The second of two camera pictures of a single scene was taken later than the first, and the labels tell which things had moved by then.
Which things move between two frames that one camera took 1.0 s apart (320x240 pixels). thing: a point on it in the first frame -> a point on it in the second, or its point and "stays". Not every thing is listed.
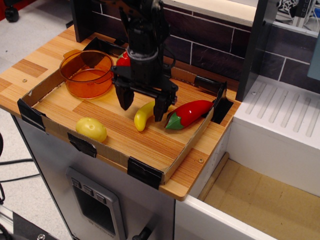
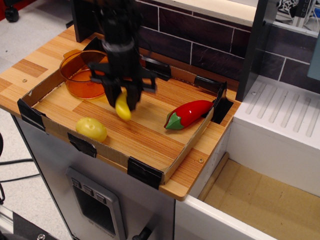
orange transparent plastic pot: (87, 74) stays
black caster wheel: (11, 14) stays
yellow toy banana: (143, 114) -> (122, 106)
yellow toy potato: (92, 128) stays
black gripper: (146, 72) -> (123, 64)
